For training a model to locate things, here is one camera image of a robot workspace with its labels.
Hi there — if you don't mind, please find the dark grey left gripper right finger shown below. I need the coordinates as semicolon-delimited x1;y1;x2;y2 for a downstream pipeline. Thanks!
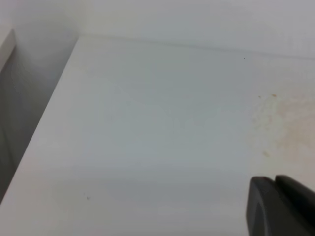
275;175;315;236

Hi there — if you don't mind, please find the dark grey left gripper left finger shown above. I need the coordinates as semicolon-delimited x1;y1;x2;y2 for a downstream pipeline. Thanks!
246;177;303;236

